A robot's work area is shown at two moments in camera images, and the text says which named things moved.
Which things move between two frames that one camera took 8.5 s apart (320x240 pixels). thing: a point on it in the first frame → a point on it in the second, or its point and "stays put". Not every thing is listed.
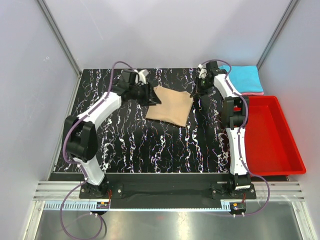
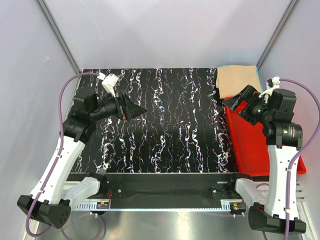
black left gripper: [150, 97] → [125, 107]
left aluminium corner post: [60, 36] stays put
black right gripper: [198, 89] → [251, 96]
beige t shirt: [175, 107] → [231, 79]
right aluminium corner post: [291, 6] stays put
